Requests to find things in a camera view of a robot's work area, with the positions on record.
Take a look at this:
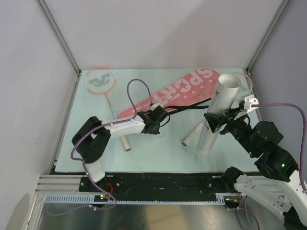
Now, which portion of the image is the aluminium frame post right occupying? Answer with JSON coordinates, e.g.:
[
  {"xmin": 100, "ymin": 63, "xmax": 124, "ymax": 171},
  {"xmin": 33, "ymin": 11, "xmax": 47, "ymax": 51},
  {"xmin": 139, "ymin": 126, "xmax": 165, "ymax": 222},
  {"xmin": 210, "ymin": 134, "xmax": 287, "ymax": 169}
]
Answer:
[{"xmin": 246, "ymin": 0, "xmax": 293, "ymax": 73}]

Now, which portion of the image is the white shuttlecock tube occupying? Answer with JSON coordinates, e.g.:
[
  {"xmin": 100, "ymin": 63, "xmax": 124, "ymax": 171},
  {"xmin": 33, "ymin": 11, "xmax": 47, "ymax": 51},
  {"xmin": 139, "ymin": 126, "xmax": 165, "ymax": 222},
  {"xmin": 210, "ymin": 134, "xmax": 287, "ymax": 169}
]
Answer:
[{"xmin": 196, "ymin": 74, "xmax": 241, "ymax": 155}]

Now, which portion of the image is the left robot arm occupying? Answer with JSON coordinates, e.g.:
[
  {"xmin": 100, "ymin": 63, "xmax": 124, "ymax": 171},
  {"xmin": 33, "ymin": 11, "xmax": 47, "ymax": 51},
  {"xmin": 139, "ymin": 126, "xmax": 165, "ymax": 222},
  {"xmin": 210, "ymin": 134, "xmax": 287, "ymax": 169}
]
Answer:
[{"xmin": 71, "ymin": 105, "xmax": 169, "ymax": 191}]

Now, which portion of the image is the aluminium frame post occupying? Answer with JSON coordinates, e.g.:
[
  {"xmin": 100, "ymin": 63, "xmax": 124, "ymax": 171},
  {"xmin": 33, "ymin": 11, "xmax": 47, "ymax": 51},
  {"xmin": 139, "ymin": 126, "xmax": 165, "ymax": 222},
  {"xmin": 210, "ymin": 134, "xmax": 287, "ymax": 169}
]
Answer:
[
  {"xmin": 36, "ymin": 0, "xmax": 81, "ymax": 76},
  {"xmin": 246, "ymin": 0, "xmax": 293, "ymax": 73}
]

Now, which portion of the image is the clear tube lid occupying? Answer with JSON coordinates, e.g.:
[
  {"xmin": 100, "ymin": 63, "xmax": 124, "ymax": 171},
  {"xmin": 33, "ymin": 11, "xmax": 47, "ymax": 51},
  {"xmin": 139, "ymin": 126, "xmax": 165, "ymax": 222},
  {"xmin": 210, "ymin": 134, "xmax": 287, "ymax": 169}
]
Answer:
[{"xmin": 155, "ymin": 129, "xmax": 166, "ymax": 139}]

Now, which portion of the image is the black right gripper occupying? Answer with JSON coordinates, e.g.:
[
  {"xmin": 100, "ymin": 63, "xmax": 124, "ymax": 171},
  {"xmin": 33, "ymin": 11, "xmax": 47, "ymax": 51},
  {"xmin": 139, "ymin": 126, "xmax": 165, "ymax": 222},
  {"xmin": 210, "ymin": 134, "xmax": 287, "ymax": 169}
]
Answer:
[{"xmin": 203, "ymin": 105, "xmax": 257, "ymax": 156}]

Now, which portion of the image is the white slotted cable duct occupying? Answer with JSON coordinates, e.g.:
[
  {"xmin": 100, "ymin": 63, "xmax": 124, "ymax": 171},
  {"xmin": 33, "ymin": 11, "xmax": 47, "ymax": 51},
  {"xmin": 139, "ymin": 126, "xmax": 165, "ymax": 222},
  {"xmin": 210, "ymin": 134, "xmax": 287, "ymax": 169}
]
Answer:
[{"xmin": 45, "ymin": 194, "xmax": 239, "ymax": 205}]

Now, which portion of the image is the pink racket bag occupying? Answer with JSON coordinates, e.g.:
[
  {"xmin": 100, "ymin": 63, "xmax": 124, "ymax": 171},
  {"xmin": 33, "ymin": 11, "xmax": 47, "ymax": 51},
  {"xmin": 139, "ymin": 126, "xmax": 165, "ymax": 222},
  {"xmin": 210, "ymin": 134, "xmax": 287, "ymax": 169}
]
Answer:
[{"xmin": 129, "ymin": 68, "xmax": 221, "ymax": 112}]

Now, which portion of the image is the aluminium frame post left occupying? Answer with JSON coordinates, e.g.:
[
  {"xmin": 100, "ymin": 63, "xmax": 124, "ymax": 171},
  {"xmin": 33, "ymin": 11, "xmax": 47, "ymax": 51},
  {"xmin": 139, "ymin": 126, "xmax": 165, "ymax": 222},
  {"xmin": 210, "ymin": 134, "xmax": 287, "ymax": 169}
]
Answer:
[{"xmin": 36, "ymin": 0, "xmax": 81, "ymax": 76}]

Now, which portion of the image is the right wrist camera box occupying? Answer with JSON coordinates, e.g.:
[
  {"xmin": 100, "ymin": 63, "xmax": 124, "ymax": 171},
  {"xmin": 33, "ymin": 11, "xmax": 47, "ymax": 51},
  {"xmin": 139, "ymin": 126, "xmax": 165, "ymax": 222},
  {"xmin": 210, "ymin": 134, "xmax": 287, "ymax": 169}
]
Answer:
[{"xmin": 235, "ymin": 94, "xmax": 259, "ymax": 120}]

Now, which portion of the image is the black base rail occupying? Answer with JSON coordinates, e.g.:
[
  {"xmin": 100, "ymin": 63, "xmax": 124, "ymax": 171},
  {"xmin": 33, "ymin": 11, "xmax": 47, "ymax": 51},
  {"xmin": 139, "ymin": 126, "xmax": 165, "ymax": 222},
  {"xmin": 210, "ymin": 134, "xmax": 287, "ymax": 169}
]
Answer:
[{"xmin": 79, "ymin": 172, "xmax": 237, "ymax": 201}]

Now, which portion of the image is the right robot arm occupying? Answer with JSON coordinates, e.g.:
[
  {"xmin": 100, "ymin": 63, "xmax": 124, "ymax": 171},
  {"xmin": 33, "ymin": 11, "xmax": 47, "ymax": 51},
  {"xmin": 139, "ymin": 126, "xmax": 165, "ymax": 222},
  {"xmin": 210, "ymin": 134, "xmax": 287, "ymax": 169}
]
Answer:
[{"xmin": 204, "ymin": 109, "xmax": 307, "ymax": 230}]

